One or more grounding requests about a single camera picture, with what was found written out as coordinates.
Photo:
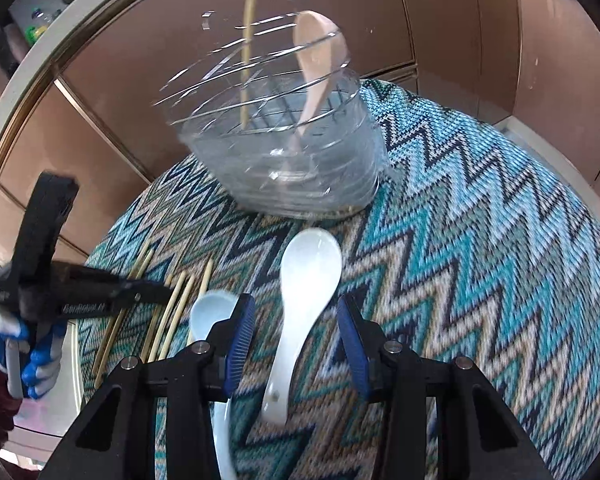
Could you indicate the brown cabinet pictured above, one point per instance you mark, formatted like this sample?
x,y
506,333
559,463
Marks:
x,y
130,110

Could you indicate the zigzag woven mat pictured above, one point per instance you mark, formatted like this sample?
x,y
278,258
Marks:
x,y
455,260

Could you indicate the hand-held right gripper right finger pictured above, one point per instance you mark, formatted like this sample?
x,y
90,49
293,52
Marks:
x,y
353,346

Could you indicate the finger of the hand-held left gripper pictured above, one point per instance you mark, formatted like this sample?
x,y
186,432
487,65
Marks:
x,y
140,298
140,286

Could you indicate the pink ceramic spoon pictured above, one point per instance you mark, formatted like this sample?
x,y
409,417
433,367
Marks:
x,y
317,45

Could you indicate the light blue ceramic spoon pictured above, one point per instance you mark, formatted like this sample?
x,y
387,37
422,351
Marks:
x,y
205,312

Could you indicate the clear plastic bottle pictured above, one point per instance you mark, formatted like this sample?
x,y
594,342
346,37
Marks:
x,y
44,15

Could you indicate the white ceramic spoon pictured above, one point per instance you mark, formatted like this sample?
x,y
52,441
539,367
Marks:
x,y
310,270

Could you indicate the person's left hand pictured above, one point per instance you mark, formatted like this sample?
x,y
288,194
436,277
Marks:
x,y
42,360

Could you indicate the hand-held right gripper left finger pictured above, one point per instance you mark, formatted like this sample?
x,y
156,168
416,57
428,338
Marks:
x,y
240,341

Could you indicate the green bottle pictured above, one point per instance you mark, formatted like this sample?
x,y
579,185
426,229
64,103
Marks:
x,y
32,34

